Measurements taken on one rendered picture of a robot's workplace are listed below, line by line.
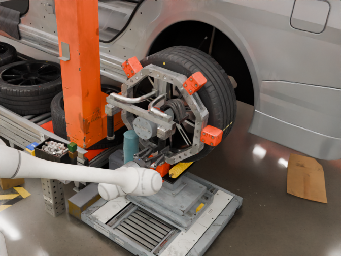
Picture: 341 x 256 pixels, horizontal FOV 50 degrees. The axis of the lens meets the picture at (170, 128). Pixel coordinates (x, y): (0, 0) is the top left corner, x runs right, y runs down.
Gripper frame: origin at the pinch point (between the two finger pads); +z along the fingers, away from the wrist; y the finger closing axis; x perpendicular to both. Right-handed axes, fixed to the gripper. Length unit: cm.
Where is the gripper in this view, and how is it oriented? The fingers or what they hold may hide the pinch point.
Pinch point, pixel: (161, 149)
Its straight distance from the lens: 181.5
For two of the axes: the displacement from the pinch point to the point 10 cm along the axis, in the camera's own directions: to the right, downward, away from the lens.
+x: 0.7, -8.5, -5.3
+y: 8.2, 3.5, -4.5
